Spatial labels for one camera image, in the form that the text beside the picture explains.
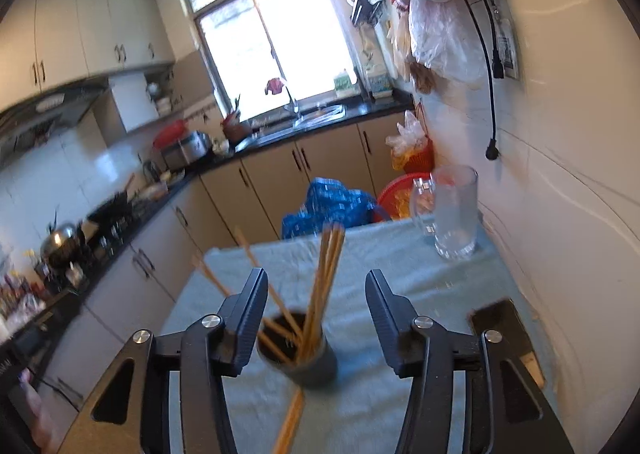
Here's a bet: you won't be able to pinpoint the black smartphone in brown case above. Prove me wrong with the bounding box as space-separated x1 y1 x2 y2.
467 298 546 391

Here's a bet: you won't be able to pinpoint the bunch of wooden chopsticks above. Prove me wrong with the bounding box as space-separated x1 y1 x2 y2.
192 221 346 366

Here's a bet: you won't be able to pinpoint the blue plastic bag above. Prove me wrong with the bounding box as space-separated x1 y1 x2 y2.
281 177 379 240

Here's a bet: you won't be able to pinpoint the stack of white bowls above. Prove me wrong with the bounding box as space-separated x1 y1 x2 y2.
146 80 174 118

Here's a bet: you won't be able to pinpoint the red plastic basket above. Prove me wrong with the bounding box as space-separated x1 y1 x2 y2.
377 172 437 221

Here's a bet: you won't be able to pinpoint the beige lower kitchen cabinets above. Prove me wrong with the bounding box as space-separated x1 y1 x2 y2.
0 120 403 435

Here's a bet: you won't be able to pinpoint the red bin with plastic bag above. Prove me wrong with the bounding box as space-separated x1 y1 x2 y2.
384 110 435 175

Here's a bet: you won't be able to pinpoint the kitchen window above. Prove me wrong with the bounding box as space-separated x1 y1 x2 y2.
179 0 362 124

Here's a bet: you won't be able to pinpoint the black power cord plug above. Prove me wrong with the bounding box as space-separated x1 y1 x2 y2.
479 0 506 80

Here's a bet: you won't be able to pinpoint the blue-grey table cloth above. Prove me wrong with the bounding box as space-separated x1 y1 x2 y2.
159 213 557 454

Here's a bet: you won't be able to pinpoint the brown pot with utensils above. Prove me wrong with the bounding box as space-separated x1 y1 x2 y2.
222 96 252 145

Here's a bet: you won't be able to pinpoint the clear glass mug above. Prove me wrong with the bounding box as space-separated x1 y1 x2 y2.
410 165 480 261

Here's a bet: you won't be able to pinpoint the black wok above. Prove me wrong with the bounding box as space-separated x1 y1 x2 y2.
86 190 134 228

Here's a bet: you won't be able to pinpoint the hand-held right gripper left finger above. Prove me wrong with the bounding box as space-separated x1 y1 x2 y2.
57 267 269 454

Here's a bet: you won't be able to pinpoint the white wall outlet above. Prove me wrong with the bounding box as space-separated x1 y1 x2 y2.
494 15 522 81

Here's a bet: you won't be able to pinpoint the wooden chopstick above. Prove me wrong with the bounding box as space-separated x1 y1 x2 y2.
270 390 302 454
279 389 307 454

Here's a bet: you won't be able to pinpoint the grey range hood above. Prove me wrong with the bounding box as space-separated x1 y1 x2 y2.
0 83 109 156

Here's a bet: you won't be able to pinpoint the black hanging plug cable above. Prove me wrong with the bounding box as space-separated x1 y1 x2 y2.
462 0 501 161

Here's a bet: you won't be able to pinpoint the chrome sink faucet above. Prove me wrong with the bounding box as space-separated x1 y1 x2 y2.
282 78 302 121

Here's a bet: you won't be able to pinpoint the black kitchen countertop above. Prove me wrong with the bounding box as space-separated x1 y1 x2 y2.
0 96 417 340

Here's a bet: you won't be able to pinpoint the white wall cabinets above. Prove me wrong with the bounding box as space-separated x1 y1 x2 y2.
0 0 177 133

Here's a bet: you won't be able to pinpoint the tall printed carton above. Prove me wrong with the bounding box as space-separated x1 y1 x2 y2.
361 25 394 98

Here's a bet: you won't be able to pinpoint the steel pot with lid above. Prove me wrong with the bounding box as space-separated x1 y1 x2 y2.
39 220 84 271

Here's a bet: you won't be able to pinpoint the grey perforated utensil holder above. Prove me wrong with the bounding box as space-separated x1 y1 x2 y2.
255 312 339 390

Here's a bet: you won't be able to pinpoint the steel cooker with red lid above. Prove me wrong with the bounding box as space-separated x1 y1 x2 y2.
152 119 214 171

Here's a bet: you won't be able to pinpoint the green and white box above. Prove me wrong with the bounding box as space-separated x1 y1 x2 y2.
333 72 359 98

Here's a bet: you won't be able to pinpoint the translucent white plastic bag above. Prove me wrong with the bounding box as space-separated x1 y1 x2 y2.
408 0 489 83

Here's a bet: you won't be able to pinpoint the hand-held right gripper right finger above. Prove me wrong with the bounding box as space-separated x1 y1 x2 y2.
365 269 576 454

